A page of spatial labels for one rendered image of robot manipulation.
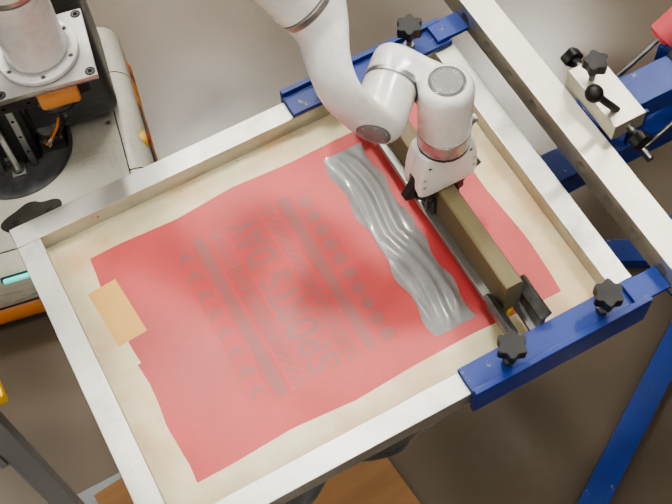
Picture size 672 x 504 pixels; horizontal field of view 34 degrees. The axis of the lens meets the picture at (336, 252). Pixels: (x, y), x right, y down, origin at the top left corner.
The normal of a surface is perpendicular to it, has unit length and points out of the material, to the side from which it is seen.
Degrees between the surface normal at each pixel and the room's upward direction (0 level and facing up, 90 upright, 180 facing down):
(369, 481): 0
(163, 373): 0
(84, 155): 0
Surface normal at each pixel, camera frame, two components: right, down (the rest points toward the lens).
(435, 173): 0.37, 0.81
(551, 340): -0.04, -0.47
